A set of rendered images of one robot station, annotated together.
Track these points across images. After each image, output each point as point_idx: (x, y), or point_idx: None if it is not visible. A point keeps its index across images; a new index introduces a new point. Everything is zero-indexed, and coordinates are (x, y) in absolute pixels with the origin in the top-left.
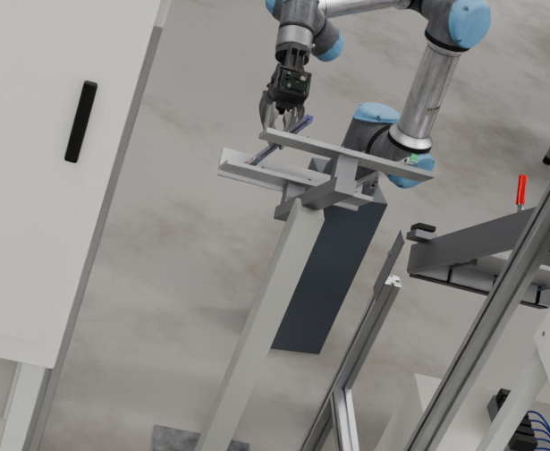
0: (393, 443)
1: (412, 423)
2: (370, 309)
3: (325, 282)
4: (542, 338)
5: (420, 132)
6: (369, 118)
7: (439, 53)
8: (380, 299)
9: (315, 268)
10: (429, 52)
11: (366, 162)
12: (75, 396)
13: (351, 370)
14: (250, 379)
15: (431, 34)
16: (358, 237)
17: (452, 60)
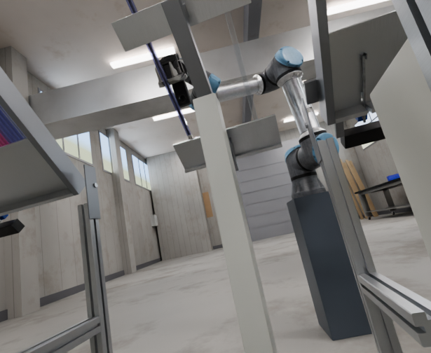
0: (427, 180)
1: (411, 92)
2: (325, 174)
3: (338, 263)
4: None
5: (311, 124)
6: (289, 150)
7: (287, 80)
8: (324, 157)
9: (323, 254)
10: (284, 86)
11: (192, 3)
12: None
13: (360, 248)
14: (251, 285)
15: (277, 76)
16: (334, 220)
17: (296, 79)
